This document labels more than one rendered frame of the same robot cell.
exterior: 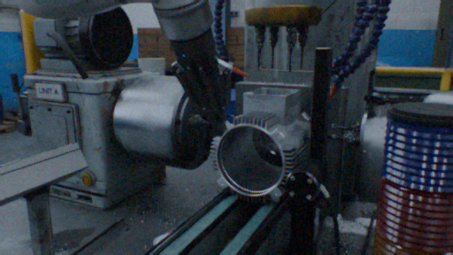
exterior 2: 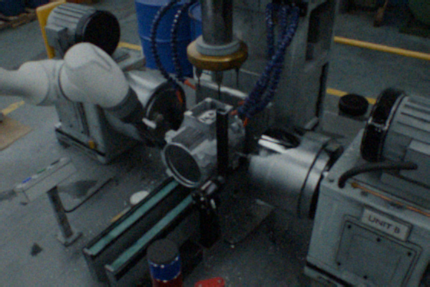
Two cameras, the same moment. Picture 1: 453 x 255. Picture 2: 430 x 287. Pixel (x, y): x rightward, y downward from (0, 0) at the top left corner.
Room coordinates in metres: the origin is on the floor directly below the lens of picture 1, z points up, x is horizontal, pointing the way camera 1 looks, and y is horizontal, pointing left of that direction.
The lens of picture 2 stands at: (-0.19, -0.35, 1.82)
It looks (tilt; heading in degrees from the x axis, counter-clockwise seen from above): 36 degrees down; 12
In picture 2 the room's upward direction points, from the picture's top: 2 degrees counter-clockwise
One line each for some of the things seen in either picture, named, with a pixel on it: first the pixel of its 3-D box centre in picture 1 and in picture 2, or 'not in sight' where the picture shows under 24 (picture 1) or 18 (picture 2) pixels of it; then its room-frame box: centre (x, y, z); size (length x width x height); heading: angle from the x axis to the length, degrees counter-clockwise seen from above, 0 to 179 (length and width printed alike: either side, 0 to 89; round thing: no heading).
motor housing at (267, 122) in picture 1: (265, 149); (202, 150); (0.83, -0.10, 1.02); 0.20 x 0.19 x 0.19; 153
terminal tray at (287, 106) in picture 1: (272, 106); (209, 120); (0.87, -0.12, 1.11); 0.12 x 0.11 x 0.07; 153
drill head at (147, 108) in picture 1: (155, 119); (137, 103); (1.04, 0.19, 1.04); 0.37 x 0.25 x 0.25; 64
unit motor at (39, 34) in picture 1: (71, 74); (77, 61); (1.14, 0.46, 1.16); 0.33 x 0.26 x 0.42; 64
